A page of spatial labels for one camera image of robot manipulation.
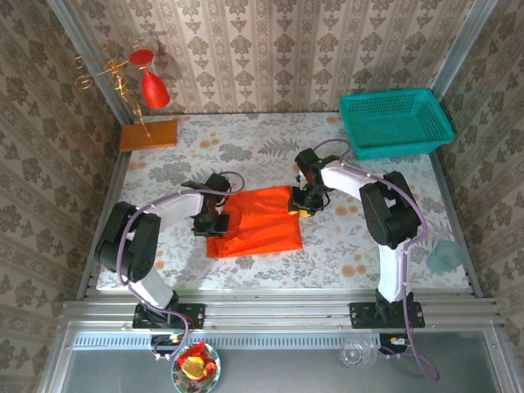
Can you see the orange t-shirt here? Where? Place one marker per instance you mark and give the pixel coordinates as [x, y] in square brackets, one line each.
[262, 229]

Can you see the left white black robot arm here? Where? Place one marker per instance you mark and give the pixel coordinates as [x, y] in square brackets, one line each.
[176, 209]

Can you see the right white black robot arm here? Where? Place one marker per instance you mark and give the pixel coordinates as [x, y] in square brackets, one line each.
[344, 182]

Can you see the floral table mat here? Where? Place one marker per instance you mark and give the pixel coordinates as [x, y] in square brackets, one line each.
[254, 139]

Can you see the teal plastic basket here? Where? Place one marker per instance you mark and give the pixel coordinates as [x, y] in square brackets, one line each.
[393, 127]

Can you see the black board yellow plug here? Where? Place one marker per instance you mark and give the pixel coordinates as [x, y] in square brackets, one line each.
[395, 341]
[165, 340]

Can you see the red foil wrapper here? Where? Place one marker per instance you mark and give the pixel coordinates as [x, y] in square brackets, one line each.
[209, 360]

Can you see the yellow crumpled wrapper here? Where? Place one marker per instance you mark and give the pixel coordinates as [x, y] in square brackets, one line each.
[193, 367]

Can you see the red goblet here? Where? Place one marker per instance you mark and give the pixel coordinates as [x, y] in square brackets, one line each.
[154, 92]

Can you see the teal translucent cup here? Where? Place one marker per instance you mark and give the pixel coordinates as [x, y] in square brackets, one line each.
[446, 258]

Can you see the clear plastic glass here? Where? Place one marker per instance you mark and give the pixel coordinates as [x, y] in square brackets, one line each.
[354, 354]

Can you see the floral patterned plate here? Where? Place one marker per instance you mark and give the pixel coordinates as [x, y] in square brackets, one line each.
[211, 381]

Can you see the grey metal panel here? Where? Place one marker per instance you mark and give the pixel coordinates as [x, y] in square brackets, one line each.
[286, 370]

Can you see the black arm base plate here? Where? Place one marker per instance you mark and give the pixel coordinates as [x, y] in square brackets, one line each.
[196, 315]
[358, 315]

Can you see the aluminium cross rail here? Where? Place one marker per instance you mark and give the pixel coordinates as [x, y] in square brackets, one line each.
[278, 315]

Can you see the aluminium corner post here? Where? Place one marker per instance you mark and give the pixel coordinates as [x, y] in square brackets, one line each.
[72, 24]
[465, 41]

